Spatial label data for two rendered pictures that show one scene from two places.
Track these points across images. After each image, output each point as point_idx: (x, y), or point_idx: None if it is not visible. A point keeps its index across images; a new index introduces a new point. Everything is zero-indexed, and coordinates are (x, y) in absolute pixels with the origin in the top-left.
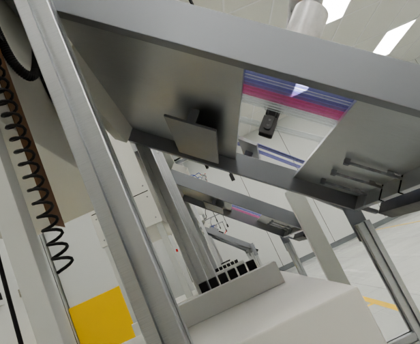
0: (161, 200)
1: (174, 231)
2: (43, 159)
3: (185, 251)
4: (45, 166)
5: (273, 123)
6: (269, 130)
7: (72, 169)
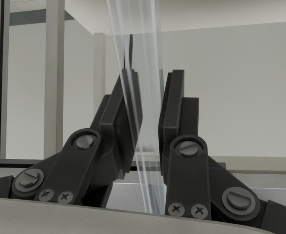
0: (3, 138)
1: (5, 82)
2: None
3: (3, 43)
4: (271, 167)
5: (180, 115)
6: (183, 92)
7: (232, 168)
